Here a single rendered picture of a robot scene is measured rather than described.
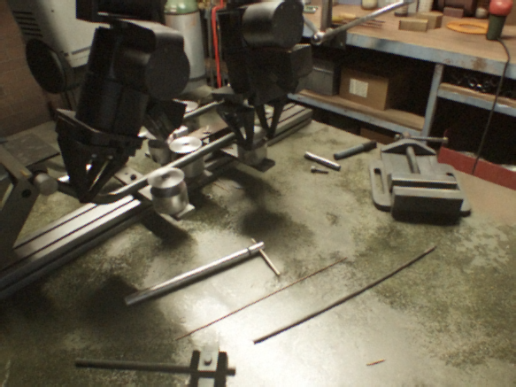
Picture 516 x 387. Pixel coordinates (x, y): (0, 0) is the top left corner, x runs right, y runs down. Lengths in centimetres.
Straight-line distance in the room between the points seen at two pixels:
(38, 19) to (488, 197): 106
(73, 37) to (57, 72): 10
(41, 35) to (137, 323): 86
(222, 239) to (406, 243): 26
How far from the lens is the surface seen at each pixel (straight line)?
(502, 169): 189
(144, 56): 41
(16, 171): 50
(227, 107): 59
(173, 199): 54
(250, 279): 51
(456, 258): 59
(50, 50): 117
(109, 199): 54
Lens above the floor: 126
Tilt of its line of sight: 36 degrees down
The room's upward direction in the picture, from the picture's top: 2 degrees counter-clockwise
